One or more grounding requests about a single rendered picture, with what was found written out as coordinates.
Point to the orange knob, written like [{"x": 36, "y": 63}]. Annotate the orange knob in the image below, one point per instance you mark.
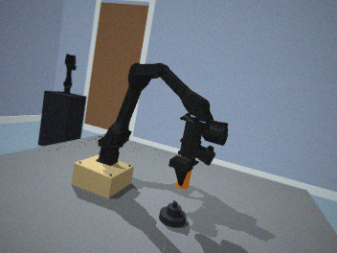
[{"x": 186, "y": 181}]

